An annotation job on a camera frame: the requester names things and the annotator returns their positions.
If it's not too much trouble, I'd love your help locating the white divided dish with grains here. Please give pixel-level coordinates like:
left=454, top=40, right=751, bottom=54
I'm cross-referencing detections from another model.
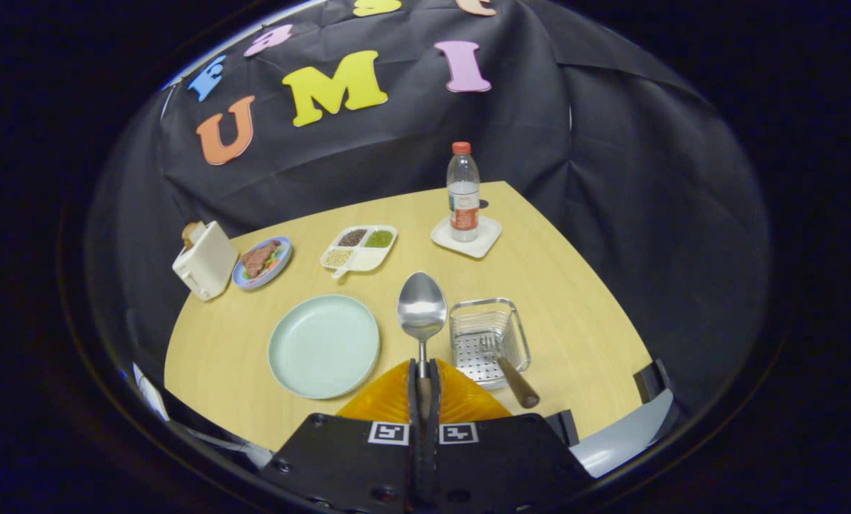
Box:
left=320, top=225, right=398, bottom=279

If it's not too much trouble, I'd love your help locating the black backdrop cloth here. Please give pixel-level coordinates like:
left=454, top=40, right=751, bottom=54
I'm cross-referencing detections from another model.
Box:
left=86, top=0, right=772, bottom=422

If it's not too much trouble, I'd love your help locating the clear square basket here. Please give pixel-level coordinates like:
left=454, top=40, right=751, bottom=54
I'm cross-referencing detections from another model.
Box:
left=449, top=298, right=532, bottom=391

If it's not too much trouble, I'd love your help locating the pale green plate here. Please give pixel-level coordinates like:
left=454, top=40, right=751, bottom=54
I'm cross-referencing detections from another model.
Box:
left=268, top=294, right=381, bottom=400

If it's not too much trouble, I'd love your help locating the brown meat slice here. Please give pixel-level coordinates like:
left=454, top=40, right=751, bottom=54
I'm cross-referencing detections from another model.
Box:
left=241, top=241, right=282, bottom=279

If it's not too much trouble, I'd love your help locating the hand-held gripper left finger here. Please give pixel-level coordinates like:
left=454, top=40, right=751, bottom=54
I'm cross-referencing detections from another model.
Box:
left=261, top=359, right=426, bottom=514

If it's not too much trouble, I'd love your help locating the metal fork with wooden handle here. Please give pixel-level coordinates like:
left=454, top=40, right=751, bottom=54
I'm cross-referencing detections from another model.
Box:
left=479, top=334, right=540, bottom=409

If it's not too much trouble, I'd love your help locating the blue rimmed plate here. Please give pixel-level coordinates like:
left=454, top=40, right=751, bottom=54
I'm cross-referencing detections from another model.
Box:
left=232, top=236, right=293, bottom=290

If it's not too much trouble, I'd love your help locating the white square coaster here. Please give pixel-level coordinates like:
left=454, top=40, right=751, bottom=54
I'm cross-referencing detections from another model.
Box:
left=430, top=215, right=503, bottom=258

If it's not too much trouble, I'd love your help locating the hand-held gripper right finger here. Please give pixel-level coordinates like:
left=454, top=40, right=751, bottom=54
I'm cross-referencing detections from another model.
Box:
left=425, top=359, right=594, bottom=514

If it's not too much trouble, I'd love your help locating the clear bottle with red cap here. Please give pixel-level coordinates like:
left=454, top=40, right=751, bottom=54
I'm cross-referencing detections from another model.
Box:
left=446, top=141, right=481, bottom=243

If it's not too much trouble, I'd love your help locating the white toaster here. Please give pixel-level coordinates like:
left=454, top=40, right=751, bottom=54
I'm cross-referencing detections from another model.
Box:
left=172, top=221, right=241, bottom=301

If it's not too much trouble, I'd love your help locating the metal spoon with wooden handle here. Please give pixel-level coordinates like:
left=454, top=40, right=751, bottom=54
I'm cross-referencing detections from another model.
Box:
left=397, top=271, right=448, bottom=425

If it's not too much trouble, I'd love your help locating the white chair with black armrest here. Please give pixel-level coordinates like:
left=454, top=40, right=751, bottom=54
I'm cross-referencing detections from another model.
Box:
left=547, top=359, right=676, bottom=479

